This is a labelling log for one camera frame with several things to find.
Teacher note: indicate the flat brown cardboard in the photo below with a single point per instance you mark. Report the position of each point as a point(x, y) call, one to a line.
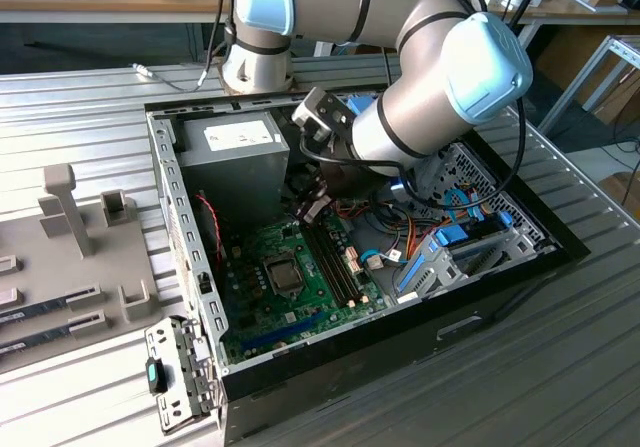
point(620, 102)

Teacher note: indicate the brown cardboard box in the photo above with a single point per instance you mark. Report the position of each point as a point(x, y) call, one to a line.
point(622, 192)

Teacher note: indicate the grey power supply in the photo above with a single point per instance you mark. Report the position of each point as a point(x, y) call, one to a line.
point(235, 177)

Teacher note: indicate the black RAM slot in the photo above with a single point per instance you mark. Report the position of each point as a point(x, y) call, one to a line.
point(332, 267)
point(345, 263)
point(326, 268)
point(338, 265)

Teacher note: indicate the grey parts rack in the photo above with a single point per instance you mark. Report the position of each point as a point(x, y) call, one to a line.
point(100, 247)

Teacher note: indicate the black case fan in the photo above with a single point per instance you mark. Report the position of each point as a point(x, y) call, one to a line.
point(205, 247)

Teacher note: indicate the black PC case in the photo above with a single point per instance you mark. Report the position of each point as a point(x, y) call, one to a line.
point(350, 362)

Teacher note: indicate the blue expansion slot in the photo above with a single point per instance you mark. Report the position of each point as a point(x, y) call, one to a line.
point(282, 333)

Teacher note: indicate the blue plastic rail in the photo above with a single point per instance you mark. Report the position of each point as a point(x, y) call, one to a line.
point(415, 272)

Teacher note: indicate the perforated grey disk bay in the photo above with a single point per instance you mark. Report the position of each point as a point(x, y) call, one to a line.
point(450, 277)

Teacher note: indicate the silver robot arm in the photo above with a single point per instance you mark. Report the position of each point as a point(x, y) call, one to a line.
point(425, 112)

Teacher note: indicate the CPU socket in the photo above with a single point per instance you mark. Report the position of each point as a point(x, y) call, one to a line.
point(287, 295)

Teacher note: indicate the dark RAM stick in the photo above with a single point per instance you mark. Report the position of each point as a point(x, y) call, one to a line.
point(35, 308)
point(35, 339)

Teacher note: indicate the silver CPU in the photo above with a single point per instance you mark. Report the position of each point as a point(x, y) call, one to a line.
point(284, 277)

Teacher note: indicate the aluminium frame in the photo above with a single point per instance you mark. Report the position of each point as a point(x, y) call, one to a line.
point(575, 85)

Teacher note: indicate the blue carrier with black disk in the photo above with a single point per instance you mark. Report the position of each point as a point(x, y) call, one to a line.
point(452, 236)

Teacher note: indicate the green motherboard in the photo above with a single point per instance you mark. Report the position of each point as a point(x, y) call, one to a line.
point(300, 317)

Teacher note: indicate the black teal case latch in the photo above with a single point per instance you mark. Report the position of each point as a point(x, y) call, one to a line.
point(152, 376)

